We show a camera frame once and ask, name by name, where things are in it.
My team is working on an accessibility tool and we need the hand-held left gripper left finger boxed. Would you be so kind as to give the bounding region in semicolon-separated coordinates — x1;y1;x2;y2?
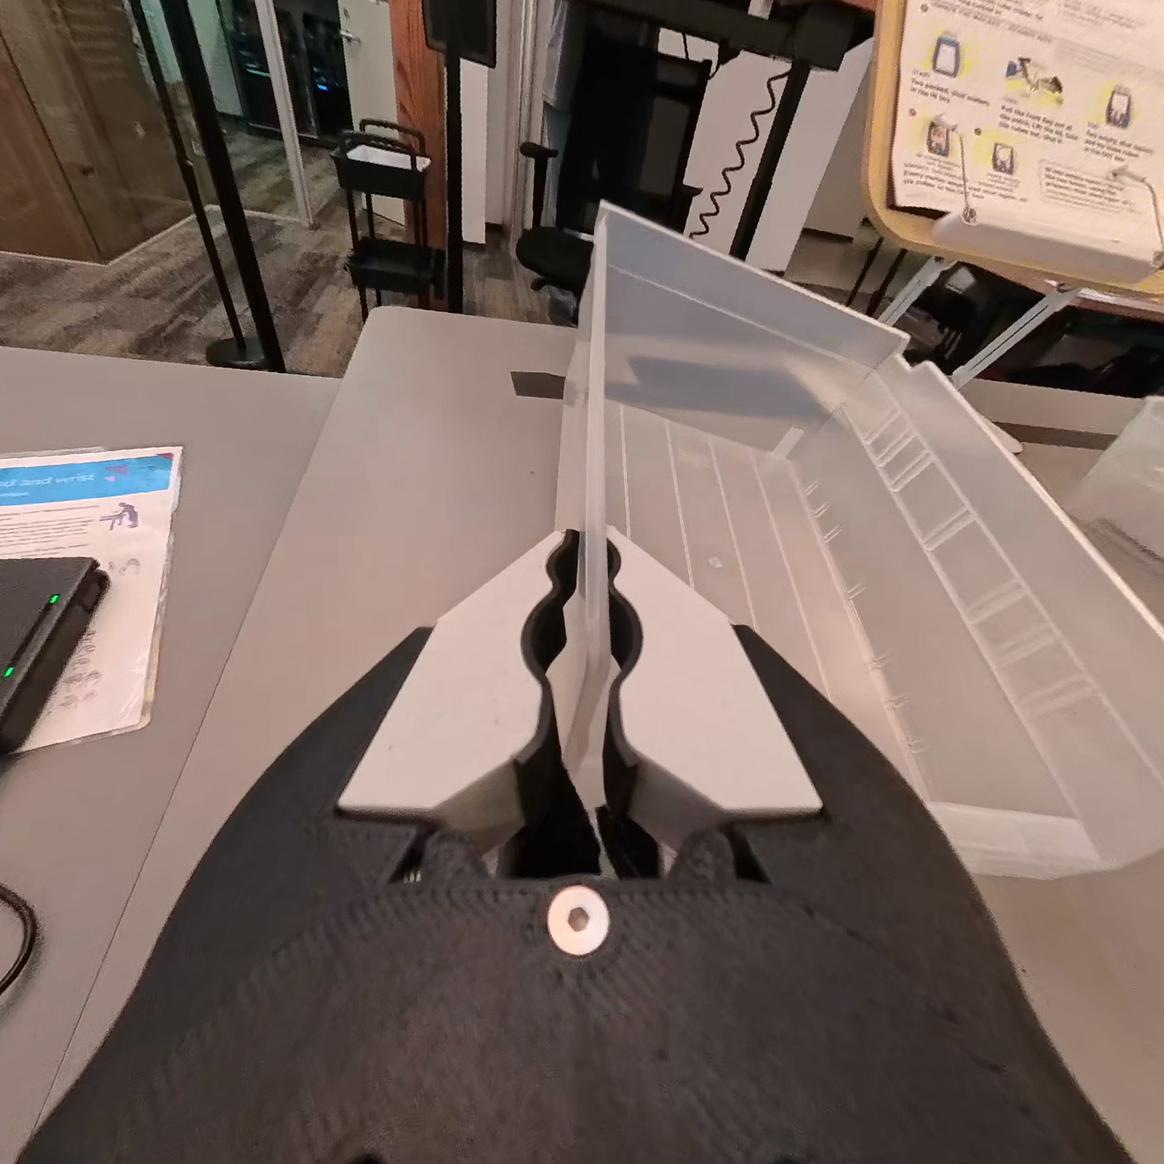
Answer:
336;530;581;860

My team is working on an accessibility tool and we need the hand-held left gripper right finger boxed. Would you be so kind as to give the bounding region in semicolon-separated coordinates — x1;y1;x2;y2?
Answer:
596;531;826;860

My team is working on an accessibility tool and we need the laminated instruction sheet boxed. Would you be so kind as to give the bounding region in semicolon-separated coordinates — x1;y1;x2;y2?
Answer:
0;446;184;755

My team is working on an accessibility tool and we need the black flat device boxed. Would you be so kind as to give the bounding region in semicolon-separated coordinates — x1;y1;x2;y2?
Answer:
0;556;112;755

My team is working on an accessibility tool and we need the black pole stand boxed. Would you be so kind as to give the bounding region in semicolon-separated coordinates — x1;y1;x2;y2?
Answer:
127;0;288;375

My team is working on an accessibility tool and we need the black office chair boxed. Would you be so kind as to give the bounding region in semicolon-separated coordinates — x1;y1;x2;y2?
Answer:
516;140;602;292

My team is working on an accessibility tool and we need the white panel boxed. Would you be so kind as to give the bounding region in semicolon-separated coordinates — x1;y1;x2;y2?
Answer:
677;41;875;274

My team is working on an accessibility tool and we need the light wooden board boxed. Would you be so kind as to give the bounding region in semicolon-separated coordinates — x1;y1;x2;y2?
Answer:
859;0;1164;301

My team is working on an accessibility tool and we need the instruction poster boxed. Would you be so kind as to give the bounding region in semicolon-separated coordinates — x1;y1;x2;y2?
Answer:
890;0;1164;238

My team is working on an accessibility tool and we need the black standing desk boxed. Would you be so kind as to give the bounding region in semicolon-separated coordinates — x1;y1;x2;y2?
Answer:
564;0;878;260

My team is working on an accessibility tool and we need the black coiled cable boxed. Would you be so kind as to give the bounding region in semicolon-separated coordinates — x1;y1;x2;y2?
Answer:
695;68;792;239

